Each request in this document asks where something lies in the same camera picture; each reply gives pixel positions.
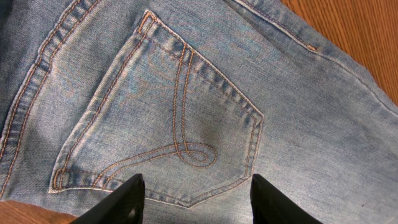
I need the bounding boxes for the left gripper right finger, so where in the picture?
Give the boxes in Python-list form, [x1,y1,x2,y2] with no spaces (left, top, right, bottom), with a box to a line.
[250,174,321,224]

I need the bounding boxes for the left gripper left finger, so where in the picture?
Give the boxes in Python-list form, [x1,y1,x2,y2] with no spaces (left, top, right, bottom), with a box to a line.
[71,174,145,224]

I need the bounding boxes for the light blue denim jeans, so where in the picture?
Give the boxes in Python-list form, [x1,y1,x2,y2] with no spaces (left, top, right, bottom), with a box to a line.
[1,0,397,223]

